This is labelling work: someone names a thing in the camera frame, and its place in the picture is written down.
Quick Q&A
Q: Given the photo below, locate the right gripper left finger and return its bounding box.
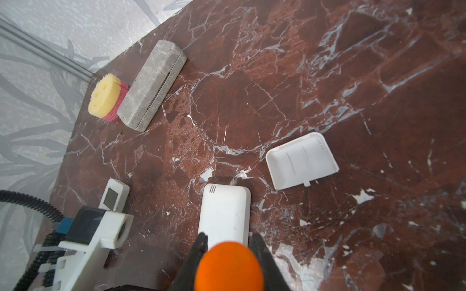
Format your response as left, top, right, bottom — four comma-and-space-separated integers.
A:
169, 232, 208, 291

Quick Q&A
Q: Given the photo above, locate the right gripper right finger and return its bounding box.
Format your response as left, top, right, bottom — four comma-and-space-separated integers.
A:
248, 233, 291, 291

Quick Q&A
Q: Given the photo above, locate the white remote with batteries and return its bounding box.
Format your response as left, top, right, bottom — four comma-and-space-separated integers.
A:
198, 184, 251, 249

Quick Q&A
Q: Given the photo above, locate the white battery cover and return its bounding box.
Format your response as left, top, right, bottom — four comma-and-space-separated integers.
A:
266, 132, 339, 190

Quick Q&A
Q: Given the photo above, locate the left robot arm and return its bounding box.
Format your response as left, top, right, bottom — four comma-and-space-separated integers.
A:
1, 190, 63, 291

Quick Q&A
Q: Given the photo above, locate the white remote with display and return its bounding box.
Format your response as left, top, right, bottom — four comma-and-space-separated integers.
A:
98, 179, 130, 213

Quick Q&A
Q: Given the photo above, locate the yellow smiley sponge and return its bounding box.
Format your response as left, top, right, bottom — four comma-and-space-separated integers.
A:
88, 74, 129, 122

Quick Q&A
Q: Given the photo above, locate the grey stone block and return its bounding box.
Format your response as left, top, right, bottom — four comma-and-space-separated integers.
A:
117, 40, 187, 132

